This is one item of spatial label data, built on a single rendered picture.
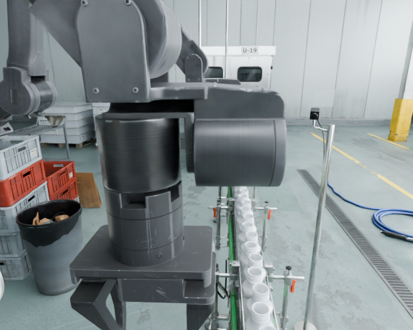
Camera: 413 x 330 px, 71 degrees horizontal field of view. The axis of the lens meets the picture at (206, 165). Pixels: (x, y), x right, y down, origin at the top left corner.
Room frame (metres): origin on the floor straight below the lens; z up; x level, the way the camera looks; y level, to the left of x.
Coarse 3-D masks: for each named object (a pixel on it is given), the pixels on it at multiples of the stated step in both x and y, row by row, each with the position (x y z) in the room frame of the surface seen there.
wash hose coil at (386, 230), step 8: (328, 184) 4.21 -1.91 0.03; (336, 192) 3.87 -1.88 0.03; (368, 208) 3.38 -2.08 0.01; (376, 208) 3.35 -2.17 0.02; (392, 208) 3.28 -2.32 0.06; (376, 216) 3.13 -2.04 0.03; (376, 224) 2.94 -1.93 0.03; (384, 224) 2.93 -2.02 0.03; (384, 232) 2.73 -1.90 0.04; (392, 232) 2.69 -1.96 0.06; (400, 232) 2.70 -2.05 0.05; (408, 240) 2.61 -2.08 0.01
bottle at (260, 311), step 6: (252, 306) 0.49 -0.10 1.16; (258, 306) 0.50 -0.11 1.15; (264, 306) 0.49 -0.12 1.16; (252, 312) 0.48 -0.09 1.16; (258, 312) 0.50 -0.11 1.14; (264, 312) 0.49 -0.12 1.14; (252, 318) 0.47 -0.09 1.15; (258, 318) 0.47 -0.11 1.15; (264, 318) 0.47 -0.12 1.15; (246, 324) 0.48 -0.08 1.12; (252, 324) 0.47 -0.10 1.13; (258, 324) 0.46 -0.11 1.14; (264, 324) 0.46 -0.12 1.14; (270, 324) 0.48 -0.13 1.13
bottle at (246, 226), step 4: (244, 224) 0.85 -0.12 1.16; (248, 224) 0.85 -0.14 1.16; (252, 224) 0.84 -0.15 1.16; (244, 228) 0.82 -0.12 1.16; (248, 228) 0.82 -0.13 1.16; (252, 228) 0.83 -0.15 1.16; (244, 232) 0.82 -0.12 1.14; (240, 236) 0.83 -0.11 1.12; (244, 236) 0.82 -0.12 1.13; (240, 240) 0.82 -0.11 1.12; (244, 240) 0.81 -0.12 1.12; (240, 244) 0.82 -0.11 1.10; (240, 248) 0.82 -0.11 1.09; (240, 252) 0.82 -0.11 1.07
